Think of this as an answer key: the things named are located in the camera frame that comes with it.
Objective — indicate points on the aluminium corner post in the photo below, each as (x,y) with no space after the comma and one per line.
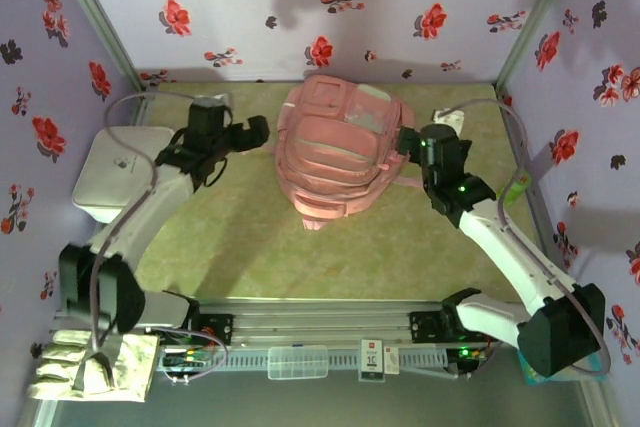
(95,12)
(537,7)

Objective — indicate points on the pink student backpack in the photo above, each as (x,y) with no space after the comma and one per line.
(335,157)

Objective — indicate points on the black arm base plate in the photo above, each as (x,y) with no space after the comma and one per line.
(222,327)
(422,327)

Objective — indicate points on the black white card package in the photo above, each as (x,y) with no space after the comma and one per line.
(371,359)

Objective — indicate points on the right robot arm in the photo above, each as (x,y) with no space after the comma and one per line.
(560,337)

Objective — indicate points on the clear plastic organizer box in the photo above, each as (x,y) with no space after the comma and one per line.
(297,362)

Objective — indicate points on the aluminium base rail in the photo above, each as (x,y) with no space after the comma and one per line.
(320,322)

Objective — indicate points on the small white package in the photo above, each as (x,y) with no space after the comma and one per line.
(392,359)

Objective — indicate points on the white fabric work glove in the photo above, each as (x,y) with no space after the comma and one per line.
(55,372)

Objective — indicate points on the white lidded storage box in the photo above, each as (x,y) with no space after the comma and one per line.
(100,182)

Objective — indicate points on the blue plastic snack bag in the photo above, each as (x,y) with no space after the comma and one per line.
(526,377)

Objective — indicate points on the green bottle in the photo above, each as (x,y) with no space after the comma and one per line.
(520,186)

